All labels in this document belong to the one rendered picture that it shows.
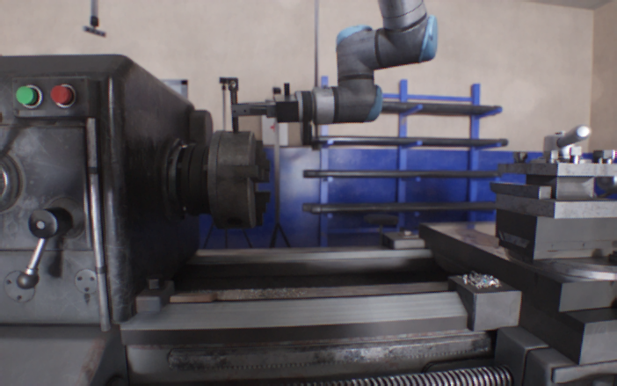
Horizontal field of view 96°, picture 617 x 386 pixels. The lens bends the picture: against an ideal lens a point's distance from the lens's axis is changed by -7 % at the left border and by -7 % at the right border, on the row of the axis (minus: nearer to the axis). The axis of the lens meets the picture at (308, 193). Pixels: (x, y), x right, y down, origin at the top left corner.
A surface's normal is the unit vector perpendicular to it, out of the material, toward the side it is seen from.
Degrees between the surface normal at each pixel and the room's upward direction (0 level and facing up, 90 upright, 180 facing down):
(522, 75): 90
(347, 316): 36
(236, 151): 57
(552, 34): 90
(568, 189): 90
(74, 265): 90
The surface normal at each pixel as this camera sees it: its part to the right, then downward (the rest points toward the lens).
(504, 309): 0.09, 0.09
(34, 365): 0.05, -0.80
